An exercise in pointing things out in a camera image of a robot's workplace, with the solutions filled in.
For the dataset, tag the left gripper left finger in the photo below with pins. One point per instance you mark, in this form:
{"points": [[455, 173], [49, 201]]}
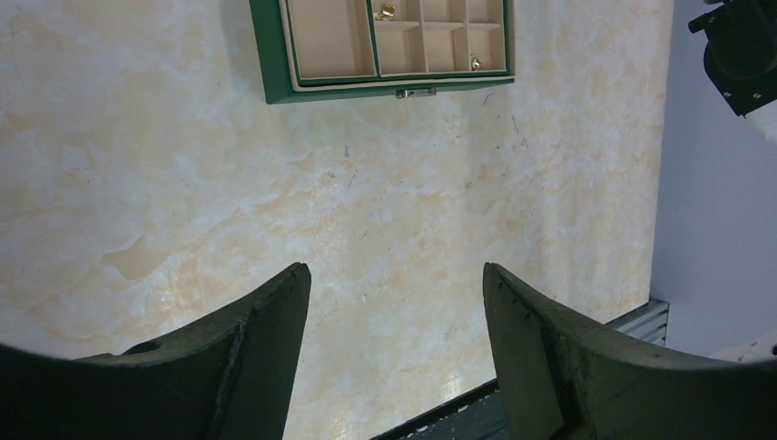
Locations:
{"points": [[227, 375]]}

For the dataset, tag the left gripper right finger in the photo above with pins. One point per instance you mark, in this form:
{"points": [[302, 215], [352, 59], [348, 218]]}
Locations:
{"points": [[563, 375]]}

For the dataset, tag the green jewelry box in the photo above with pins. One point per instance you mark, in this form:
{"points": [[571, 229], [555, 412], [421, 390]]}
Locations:
{"points": [[281, 88]]}

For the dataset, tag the green jewelry tray insert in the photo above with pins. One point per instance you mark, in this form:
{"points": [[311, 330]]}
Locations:
{"points": [[339, 42]]}

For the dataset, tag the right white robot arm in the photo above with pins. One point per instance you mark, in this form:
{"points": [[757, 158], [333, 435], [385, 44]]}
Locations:
{"points": [[740, 58]]}

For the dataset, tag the aluminium frame rail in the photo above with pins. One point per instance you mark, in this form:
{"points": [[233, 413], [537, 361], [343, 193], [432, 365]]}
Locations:
{"points": [[647, 323]]}

